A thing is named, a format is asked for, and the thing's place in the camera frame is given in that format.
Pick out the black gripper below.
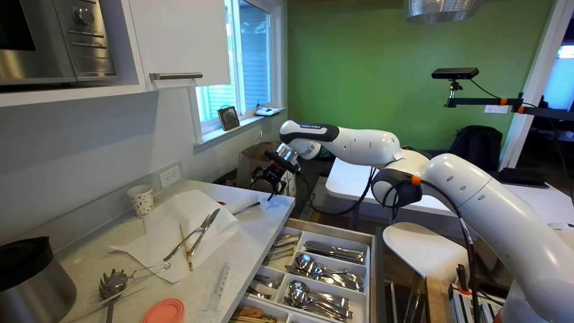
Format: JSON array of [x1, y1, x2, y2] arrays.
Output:
[[250, 143, 304, 204]]

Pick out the metal kitchen tongs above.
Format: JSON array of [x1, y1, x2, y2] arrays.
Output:
[[162, 207, 223, 274]]

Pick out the small white device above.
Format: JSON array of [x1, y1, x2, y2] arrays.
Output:
[[254, 105, 284, 119]]

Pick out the steel spoon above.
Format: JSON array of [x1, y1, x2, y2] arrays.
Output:
[[293, 252, 365, 293], [284, 279, 356, 323]]

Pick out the steel table knife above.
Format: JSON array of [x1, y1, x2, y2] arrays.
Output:
[[304, 239, 367, 266]]

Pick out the clear plastic strip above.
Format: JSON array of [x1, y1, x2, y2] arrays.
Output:
[[205, 261, 232, 315]]

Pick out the white framed window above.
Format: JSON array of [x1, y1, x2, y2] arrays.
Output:
[[195, 0, 286, 137]]

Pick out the open cutlery drawer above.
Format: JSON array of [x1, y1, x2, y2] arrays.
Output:
[[230, 216, 385, 323]]

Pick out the pink round lid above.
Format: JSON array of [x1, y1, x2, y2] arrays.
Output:
[[141, 297, 187, 323]]

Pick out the black spaghetti spoon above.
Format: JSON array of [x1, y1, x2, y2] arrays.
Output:
[[98, 268, 132, 323]]

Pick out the black backpack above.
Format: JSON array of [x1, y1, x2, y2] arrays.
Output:
[[449, 125, 505, 177]]

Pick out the white striped box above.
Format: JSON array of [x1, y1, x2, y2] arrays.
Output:
[[449, 286, 507, 323]]

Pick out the stainless steel pot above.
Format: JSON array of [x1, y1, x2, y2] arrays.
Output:
[[0, 236, 80, 323]]

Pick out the built-in steel microwave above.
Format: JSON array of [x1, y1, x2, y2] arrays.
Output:
[[0, 0, 123, 92]]

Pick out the white table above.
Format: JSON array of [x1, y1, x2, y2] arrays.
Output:
[[325, 157, 574, 229]]

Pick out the black handled knife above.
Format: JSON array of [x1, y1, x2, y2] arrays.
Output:
[[232, 200, 263, 218]]

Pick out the dark picture frame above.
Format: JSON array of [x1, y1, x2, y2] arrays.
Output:
[[218, 105, 243, 134]]

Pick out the white wall outlet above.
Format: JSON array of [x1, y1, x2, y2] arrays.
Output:
[[159, 162, 184, 191]]

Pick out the white cabinet door with handle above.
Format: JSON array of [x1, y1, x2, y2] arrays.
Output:
[[123, 0, 232, 92]]

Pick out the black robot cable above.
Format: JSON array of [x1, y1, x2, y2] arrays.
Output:
[[304, 168, 483, 323]]

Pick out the black camera on stand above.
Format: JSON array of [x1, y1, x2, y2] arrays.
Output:
[[431, 67, 482, 83]]

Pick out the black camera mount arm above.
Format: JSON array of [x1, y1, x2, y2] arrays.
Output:
[[444, 80, 574, 123]]

